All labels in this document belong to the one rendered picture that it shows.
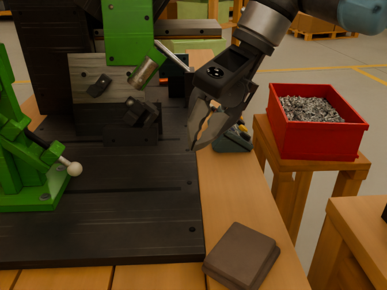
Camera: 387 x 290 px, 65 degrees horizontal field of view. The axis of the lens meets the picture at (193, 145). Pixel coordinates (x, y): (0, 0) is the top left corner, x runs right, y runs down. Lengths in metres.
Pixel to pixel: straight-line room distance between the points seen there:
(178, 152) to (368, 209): 0.42
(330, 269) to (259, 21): 0.54
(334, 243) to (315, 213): 1.26
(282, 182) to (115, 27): 0.60
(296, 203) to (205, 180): 0.82
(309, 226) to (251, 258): 1.46
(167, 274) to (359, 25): 0.43
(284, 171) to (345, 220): 0.27
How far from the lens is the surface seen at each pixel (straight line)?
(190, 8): 3.46
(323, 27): 6.80
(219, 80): 0.42
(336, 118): 1.00
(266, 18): 0.49
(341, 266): 0.76
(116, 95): 0.79
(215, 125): 0.50
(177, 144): 0.74
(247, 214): 0.55
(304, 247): 1.78
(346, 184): 1.00
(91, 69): 0.80
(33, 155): 0.60
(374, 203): 0.74
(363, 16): 0.45
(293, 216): 1.44
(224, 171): 0.65
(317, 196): 2.13
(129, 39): 0.76
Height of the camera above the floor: 1.28
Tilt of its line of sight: 31 degrees down
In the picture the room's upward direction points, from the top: straight up
